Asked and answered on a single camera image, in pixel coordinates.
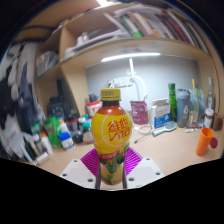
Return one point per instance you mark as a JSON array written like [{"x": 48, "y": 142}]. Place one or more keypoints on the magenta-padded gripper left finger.
[{"x": 78, "y": 173}]

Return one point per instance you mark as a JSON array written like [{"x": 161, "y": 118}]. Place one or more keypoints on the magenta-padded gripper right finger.
[{"x": 145, "y": 171}]

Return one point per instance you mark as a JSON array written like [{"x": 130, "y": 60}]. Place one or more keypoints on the yellow-label tea drink bottle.
[{"x": 111, "y": 133}]

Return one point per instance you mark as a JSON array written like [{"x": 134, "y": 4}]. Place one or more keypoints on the white bottle with blue cap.
[{"x": 66, "y": 140}]

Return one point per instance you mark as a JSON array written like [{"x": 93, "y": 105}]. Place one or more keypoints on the small black jar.
[{"x": 77, "y": 137}]

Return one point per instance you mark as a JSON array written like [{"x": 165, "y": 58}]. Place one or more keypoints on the white bottle with orange cap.
[{"x": 46, "y": 144}]

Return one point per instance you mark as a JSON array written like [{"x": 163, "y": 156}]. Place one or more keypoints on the green pouch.
[{"x": 53, "y": 131}]

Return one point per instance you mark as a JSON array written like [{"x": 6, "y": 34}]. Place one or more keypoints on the light blue hairbrush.
[{"x": 169, "y": 126}]

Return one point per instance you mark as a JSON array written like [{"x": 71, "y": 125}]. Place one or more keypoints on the blue and white box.
[{"x": 160, "y": 115}]

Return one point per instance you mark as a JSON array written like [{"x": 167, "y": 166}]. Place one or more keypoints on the pink pouch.
[{"x": 139, "y": 111}]

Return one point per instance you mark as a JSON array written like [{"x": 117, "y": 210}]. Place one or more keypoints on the white and green tube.
[{"x": 191, "y": 130}]

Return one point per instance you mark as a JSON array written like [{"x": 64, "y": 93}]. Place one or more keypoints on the orange plastic cup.
[{"x": 204, "y": 141}]

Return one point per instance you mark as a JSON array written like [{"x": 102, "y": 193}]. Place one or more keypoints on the red and white canister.
[{"x": 93, "y": 108}]

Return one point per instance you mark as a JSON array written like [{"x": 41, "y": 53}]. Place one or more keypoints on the black box device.
[{"x": 57, "y": 106}]

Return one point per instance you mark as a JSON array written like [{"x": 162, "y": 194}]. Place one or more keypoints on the grey shaker bottle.
[{"x": 183, "y": 110}]

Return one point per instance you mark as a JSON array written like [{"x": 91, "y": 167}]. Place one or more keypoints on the flat round red coaster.
[{"x": 214, "y": 142}]

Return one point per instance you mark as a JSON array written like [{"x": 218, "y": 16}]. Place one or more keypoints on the tall green bottle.
[{"x": 172, "y": 100}]

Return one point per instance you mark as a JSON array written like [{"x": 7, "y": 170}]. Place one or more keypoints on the white-lidded jar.
[{"x": 209, "y": 119}]

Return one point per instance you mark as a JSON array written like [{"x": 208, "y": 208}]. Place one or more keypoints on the gold-capped clear bottle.
[{"x": 194, "y": 103}]

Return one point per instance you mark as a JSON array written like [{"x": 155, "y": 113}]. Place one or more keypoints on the hanging dark clothes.
[{"x": 23, "y": 93}]

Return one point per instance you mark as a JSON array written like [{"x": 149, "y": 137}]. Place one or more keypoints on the clear glass bottle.
[{"x": 210, "y": 96}]

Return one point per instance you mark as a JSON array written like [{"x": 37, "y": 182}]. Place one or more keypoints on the wooden shelf unit with books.
[{"x": 133, "y": 41}]

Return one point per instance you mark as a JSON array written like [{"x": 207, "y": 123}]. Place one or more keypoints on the ceiling light tube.
[{"x": 104, "y": 2}]

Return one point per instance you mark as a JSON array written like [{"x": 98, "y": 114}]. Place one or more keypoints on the white wall power strip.
[{"x": 120, "y": 82}]

